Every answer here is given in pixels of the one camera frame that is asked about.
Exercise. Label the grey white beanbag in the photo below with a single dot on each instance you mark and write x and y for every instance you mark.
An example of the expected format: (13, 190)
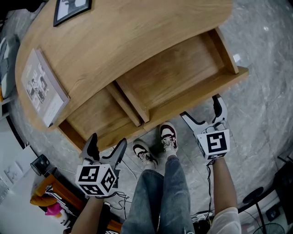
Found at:
(9, 66)

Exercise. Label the wooden coffee table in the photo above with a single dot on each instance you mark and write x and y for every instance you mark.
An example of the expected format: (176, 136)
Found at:
(128, 41)

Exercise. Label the person's white shirt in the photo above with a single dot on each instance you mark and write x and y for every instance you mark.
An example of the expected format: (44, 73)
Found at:
(225, 221)

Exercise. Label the person's shoe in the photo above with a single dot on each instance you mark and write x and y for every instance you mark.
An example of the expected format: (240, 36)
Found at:
(169, 137)
(144, 153)

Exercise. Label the black floor fan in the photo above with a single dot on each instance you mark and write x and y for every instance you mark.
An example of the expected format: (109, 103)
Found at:
(253, 194)

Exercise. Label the pink star cushion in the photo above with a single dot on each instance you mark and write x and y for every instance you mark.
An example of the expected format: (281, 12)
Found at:
(53, 209)

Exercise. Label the person's right shoe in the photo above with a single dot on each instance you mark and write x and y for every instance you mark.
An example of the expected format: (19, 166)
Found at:
(169, 137)

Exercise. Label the person's left forearm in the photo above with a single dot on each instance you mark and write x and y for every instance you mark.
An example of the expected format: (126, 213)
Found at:
(89, 214)

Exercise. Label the grey photo book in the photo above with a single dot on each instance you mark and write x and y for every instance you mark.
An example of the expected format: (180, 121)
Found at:
(43, 86)

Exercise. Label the white water dispenser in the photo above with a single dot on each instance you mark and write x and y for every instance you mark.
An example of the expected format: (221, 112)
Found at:
(13, 169)

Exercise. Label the person's left shoe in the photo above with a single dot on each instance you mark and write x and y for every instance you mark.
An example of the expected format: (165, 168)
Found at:
(144, 153)

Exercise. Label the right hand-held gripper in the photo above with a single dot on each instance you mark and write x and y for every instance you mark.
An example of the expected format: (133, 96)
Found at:
(215, 141)

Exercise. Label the black picture frame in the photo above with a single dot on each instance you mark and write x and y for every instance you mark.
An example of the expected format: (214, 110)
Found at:
(71, 9)

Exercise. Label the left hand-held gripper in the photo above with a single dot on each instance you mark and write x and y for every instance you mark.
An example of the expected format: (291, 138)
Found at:
(96, 180)

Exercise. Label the orange square cushion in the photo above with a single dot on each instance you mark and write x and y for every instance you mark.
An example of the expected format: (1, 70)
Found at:
(42, 201)

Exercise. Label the person's right forearm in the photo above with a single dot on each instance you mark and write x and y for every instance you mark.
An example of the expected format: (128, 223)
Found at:
(223, 182)

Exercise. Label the orange wooden sofa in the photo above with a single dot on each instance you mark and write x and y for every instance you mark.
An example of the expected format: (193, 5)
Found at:
(66, 194)

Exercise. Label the wooden drawer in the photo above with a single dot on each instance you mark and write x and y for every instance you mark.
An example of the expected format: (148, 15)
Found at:
(103, 112)
(171, 68)

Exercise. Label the black white striped blanket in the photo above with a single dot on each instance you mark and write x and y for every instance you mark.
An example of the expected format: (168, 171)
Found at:
(59, 198)

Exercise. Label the person's blue jeans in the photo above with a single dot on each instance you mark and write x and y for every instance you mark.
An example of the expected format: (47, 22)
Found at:
(160, 194)

